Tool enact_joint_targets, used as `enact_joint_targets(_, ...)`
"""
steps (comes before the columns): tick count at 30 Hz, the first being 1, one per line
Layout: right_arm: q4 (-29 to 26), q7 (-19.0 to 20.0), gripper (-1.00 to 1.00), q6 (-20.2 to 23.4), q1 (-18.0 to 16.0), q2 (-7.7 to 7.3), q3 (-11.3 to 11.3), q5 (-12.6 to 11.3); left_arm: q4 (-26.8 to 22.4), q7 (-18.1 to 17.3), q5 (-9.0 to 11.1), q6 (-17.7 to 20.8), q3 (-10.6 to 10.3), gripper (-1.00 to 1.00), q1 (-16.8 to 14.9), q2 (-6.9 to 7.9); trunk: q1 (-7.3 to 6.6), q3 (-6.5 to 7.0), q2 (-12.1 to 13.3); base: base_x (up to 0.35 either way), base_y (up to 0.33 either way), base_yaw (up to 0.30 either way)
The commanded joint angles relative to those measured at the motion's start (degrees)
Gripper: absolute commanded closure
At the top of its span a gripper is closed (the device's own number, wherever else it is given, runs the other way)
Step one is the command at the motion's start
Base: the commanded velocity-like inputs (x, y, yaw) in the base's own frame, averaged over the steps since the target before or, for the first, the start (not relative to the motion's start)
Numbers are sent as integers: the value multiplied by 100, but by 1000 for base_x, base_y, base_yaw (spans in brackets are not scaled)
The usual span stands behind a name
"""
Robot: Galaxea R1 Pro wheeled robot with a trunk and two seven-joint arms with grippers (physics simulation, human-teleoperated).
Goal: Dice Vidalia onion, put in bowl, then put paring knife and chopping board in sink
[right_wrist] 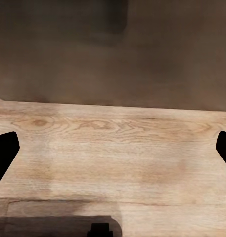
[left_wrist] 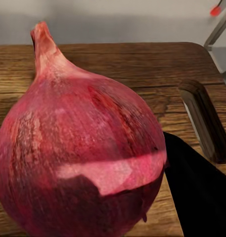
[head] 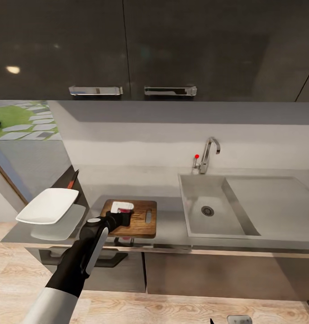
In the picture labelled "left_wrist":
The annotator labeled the vidalia onion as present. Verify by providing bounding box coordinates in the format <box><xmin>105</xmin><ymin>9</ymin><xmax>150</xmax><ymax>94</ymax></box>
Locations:
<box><xmin>0</xmin><ymin>22</ymin><xmax>171</xmax><ymax>237</ymax></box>

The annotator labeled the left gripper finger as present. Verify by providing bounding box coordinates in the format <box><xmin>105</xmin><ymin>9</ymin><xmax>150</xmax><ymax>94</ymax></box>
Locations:
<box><xmin>163</xmin><ymin>132</ymin><xmax>226</xmax><ymax>237</ymax></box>

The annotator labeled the cutting board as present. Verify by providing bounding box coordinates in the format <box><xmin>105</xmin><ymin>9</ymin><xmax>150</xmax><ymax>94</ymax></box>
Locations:
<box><xmin>0</xmin><ymin>42</ymin><xmax>226</xmax><ymax>237</ymax></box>

